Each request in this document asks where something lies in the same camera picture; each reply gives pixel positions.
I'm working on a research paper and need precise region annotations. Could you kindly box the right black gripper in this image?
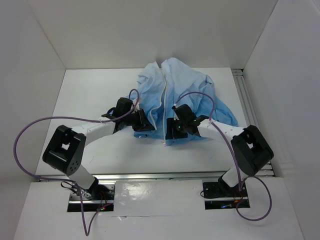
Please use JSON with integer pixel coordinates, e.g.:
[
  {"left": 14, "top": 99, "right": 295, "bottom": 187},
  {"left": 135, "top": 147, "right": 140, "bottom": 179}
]
[{"left": 165, "top": 117, "right": 188, "bottom": 140}]

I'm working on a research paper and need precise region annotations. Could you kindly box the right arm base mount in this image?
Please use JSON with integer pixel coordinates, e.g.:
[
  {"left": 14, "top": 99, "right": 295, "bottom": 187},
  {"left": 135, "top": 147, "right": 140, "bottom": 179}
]
[{"left": 200, "top": 177, "right": 250, "bottom": 210}]

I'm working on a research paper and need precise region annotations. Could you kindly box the right side aluminium rail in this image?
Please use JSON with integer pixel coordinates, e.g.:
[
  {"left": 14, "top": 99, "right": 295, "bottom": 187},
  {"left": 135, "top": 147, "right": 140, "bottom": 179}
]
[{"left": 231, "top": 69, "right": 275, "bottom": 177}]

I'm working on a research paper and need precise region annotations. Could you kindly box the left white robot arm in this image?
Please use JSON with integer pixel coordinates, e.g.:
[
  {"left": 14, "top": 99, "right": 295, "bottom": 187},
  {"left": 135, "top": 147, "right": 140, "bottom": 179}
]
[{"left": 42, "top": 97, "right": 155, "bottom": 200}]

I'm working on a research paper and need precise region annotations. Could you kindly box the front aluminium rail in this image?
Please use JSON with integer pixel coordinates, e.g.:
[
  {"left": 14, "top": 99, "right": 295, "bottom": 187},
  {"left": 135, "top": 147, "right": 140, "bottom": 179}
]
[{"left": 34, "top": 171, "right": 226, "bottom": 182}]

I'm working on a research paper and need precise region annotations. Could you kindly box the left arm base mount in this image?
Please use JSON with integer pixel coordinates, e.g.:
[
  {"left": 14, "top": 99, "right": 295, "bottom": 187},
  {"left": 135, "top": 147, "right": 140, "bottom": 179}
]
[{"left": 61, "top": 181, "right": 117, "bottom": 212}]

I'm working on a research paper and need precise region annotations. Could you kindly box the light blue zip jacket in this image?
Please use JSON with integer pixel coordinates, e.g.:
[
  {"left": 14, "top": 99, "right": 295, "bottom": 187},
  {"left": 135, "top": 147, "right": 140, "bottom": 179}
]
[{"left": 130, "top": 57, "right": 238, "bottom": 146}]

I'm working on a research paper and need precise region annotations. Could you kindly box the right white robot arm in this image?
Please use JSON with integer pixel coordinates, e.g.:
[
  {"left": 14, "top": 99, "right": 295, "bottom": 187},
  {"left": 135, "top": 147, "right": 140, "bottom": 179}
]
[{"left": 165, "top": 104, "right": 274, "bottom": 196}]

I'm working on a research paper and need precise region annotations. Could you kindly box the aluminium rail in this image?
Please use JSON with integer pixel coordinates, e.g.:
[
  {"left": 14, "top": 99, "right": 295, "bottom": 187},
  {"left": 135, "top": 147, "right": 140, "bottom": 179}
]
[
  {"left": 34, "top": 171, "right": 226, "bottom": 182},
  {"left": 231, "top": 69, "right": 275, "bottom": 177}
]

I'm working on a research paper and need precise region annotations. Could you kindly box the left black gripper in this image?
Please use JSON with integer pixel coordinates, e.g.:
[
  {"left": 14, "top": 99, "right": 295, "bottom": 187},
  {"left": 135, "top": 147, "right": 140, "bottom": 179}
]
[{"left": 122, "top": 108, "right": 154, "bottom": 132}]

